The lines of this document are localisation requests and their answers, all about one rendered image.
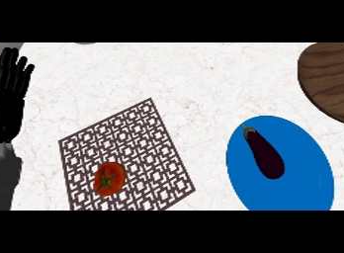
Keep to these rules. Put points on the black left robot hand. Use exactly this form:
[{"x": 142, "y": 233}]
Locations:
[{"x": 3, "y": 99}]

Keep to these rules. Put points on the blue oval plate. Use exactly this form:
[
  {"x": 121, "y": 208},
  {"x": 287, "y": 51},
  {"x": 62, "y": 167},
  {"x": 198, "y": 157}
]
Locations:
[{"x": 296, "y": 184}]

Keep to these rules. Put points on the brown patterned lattice placemat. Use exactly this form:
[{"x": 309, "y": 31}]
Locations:
[{"x": 132, "y": 154}]

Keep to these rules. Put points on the red tomato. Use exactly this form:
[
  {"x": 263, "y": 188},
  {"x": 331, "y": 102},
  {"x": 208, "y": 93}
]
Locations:
[{"x": 109, "y": 178}]

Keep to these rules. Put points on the dark purple eggplant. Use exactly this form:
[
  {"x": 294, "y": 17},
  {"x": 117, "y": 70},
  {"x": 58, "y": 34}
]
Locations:
[{"x": 268, "y": 158}]

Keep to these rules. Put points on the brown wooden round board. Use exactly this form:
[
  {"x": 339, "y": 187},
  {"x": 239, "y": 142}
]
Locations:
[{"x": 333, "y": 79}]

